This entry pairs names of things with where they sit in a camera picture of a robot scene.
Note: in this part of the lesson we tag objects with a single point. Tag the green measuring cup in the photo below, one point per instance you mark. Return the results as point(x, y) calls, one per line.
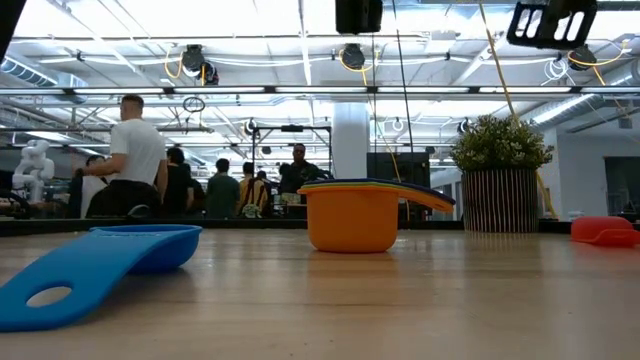
point(350, 184)

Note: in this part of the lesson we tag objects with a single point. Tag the red measuring cup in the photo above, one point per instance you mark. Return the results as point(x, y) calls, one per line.
point(600, 227)

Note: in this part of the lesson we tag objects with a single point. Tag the orange measuring cup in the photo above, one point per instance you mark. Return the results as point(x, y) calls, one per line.
point(350, 225)

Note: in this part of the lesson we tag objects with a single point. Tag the bright blue measuring cup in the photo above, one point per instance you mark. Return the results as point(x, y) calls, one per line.
point(100, 260)

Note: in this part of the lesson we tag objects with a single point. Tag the black computer box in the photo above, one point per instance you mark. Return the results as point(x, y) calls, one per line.
point(400, 167)

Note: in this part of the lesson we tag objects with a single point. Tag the person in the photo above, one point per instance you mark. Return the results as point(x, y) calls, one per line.
point(255, 192)
point(92, 190)
point(300, 172)
point(222, 192)
point(177, 185)
point(140, 150)

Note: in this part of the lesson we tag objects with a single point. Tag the potted plant in striped pot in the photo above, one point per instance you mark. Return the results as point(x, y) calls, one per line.
point(500, 200)

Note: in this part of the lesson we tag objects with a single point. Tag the black background station frame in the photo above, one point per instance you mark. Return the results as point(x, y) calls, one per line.
point(292, 128)

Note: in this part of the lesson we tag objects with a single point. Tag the black aluminium table frame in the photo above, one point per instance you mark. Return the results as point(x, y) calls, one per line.
point(50, 226)

